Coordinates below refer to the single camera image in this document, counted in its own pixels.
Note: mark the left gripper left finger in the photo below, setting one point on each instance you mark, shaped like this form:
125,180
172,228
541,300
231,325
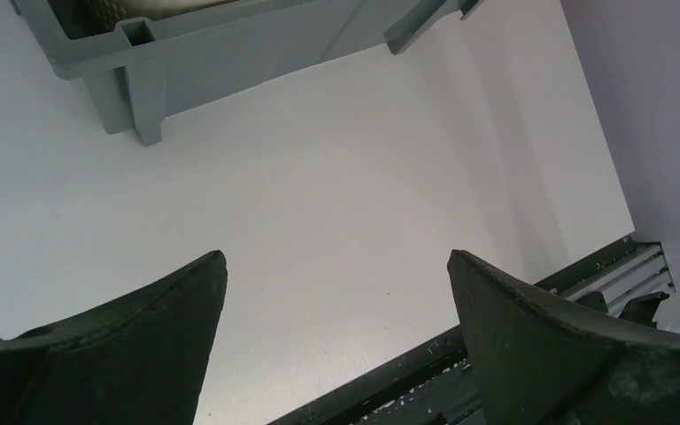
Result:
138,359

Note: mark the aluminium front rail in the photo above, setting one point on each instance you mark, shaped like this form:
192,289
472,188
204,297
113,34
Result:
642,272

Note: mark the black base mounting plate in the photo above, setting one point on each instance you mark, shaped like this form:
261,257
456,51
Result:
394,379

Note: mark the cream perforated plastic basket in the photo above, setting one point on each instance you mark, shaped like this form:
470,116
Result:
140,7

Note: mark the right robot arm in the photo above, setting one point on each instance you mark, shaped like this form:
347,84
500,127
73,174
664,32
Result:
658,310

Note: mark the grey plastic storage bin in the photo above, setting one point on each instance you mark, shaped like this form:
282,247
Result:
140,67

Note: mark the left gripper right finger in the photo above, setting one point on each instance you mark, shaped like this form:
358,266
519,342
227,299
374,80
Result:
541,359

